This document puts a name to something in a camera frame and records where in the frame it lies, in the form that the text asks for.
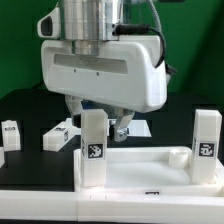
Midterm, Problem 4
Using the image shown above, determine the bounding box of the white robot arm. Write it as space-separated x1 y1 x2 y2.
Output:
37 0 167 142

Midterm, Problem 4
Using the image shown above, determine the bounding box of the white left fence piece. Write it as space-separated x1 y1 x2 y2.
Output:
0 147 5 168

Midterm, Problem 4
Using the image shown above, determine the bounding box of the white desk tabletop tray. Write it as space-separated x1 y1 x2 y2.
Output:
74 147 224 197

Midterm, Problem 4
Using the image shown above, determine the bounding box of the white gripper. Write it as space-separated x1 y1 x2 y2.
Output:
37 8 167 142

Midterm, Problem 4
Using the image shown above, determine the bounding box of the braided grey camera cable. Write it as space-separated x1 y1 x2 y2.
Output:
146 0 164 34

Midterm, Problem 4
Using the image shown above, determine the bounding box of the white marker sheet with tags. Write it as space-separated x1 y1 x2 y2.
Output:
65 118 151 137

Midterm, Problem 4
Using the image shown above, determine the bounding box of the white front fence bar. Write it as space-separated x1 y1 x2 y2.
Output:
0 190 224 224

